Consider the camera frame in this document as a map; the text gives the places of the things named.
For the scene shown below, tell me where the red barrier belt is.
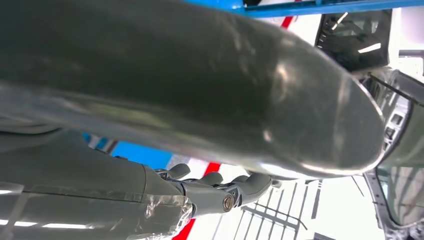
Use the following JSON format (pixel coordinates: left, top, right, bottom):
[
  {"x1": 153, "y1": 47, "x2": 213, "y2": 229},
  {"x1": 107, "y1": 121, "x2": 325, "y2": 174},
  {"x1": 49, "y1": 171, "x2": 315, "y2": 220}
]
[{"x1": 172, "y1": 15, "x2": 296, "y2": 240}]

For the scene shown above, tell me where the white car body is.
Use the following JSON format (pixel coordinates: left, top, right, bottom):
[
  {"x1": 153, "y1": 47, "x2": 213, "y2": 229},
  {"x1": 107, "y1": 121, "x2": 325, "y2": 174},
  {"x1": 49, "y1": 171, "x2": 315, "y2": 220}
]
[{"x1": 314, "y1": 8, "x2": 424, "y2": 240}]

